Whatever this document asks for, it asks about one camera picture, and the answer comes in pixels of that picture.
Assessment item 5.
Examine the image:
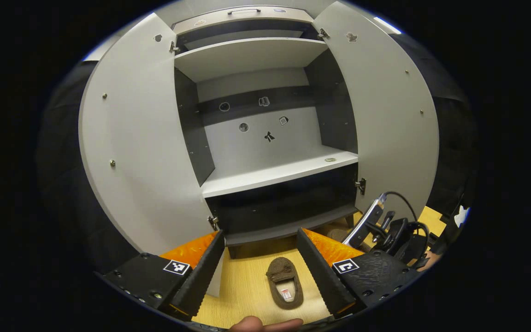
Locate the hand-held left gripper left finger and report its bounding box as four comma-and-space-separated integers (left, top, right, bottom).
102, 230, 225, 322

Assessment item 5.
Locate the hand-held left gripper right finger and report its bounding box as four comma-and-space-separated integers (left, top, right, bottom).
297, 227, 425, 320

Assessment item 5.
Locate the white cabinet door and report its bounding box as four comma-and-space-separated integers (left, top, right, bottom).
312, 1, 440, 221
78, 13, 224, 299

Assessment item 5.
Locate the white shoe cabinet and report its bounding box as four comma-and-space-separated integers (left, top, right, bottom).
78, 0, 440, 299

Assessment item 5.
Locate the ceiling light panel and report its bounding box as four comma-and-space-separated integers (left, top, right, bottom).
373, 17, 402, 36

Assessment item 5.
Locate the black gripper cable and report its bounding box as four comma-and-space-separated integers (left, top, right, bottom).
382, 191, 431, 241

